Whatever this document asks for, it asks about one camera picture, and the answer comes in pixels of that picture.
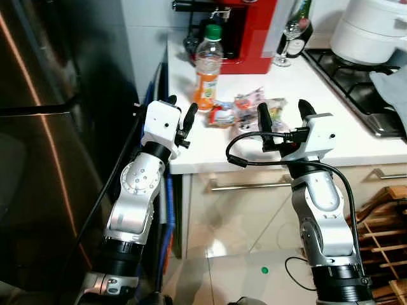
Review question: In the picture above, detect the orange juice bottle green cap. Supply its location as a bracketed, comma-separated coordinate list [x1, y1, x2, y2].
[194, 24, 224, 113]

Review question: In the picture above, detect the stainless steel fridge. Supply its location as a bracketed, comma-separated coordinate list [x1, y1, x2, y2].
[0, 0, 142, 305]

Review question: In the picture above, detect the clear green snack packet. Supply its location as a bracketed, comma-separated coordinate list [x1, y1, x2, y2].
[262, 97, 291, 135]

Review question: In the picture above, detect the colourful printed snack packet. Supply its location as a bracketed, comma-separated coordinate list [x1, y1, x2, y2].
[232, 88, 268, 123]

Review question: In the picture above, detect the white kitchen counter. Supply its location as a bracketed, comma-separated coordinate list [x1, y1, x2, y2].
[167, 29, 407, 261]

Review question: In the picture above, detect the red white snack packet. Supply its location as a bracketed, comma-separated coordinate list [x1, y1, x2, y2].
[209, 100, 237, 129]

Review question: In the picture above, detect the black gas stove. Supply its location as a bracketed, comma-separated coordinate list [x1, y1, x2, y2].
[302, 48, 407, 139]

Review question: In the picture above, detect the clear wine glass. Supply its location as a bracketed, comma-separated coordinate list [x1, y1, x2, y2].
[273, 18, 306, 67]

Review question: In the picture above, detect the red coffee machine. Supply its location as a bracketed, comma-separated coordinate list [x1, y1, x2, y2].
[172, 0, 279, 75]

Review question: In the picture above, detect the grey cloth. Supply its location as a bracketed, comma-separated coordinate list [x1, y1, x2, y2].
[369, 64, 407, 131]

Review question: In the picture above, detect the dark green glass bottle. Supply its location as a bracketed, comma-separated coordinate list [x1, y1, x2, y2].
[278, 0, 314, 60]

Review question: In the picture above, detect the white cooking pot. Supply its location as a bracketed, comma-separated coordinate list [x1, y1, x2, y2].
[329, 0, 407, 66]

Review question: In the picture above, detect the wooden slatted rack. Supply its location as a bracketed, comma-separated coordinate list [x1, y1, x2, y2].
[347, 184, 407, 305]

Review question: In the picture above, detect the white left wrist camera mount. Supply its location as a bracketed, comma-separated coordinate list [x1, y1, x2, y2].
[140, 100, 186, 161]

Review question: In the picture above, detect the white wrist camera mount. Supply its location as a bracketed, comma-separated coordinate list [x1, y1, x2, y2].
[294, 113, 338, 161]
[140, 100, 186, 161]

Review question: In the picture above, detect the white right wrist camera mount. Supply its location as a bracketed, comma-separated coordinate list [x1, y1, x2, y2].
[294, 113, 338, 161]

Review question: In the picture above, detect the metal drawer handle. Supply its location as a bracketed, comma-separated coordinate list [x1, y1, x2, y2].
[372, 168, 407, 180]
[207, 177, 294, 192]

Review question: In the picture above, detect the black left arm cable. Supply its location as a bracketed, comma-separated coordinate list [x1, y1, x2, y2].
[64, 105, 142, 255]

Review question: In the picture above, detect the thin black floor cable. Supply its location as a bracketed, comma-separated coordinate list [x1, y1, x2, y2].
[284, 256, 319, 292]

